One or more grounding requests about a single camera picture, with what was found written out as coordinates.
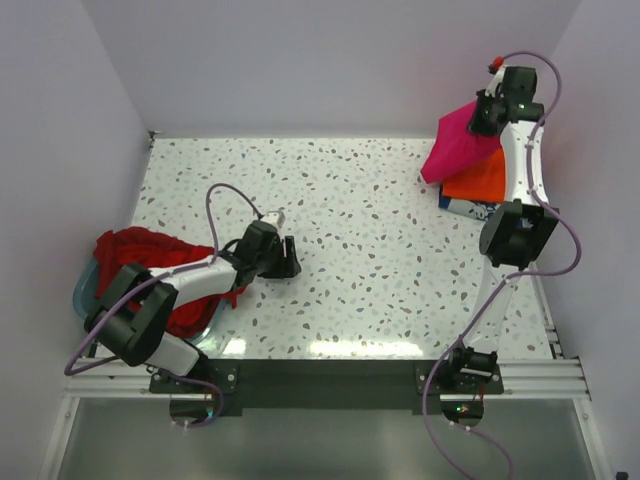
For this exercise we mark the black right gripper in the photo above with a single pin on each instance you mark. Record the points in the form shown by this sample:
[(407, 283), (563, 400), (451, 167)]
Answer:
[(476, 125)]

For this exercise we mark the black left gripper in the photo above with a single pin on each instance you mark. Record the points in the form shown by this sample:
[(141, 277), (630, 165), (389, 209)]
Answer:
[(286, 266)]

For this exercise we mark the pink t shirt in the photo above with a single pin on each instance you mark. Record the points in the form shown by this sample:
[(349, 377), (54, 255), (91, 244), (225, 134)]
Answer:
[(455, 147)]

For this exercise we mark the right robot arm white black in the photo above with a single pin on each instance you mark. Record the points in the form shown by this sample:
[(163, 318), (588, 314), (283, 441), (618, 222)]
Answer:
[(513, 237)]

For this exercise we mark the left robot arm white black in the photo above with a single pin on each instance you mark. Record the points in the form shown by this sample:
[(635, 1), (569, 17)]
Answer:
[(131, 317)]

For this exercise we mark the orange folded t shirt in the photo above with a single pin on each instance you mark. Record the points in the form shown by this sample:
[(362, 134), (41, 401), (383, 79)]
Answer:
[(484, 181)]

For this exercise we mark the blue grey cartoon t shirt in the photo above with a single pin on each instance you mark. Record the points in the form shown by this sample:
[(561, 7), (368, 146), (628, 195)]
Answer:
[(477, 210)]

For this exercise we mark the red t shirt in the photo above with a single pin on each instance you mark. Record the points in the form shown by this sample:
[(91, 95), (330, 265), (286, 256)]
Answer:
[(153, 249)]

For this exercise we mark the teal plastic basket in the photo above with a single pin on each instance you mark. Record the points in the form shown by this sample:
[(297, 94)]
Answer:
[(83, 300)]

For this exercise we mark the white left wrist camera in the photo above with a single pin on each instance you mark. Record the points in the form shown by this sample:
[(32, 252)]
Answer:
[(275, 218)]

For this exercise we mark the black metal base frame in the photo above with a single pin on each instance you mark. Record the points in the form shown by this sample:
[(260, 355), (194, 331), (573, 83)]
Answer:
[(298, 384)]

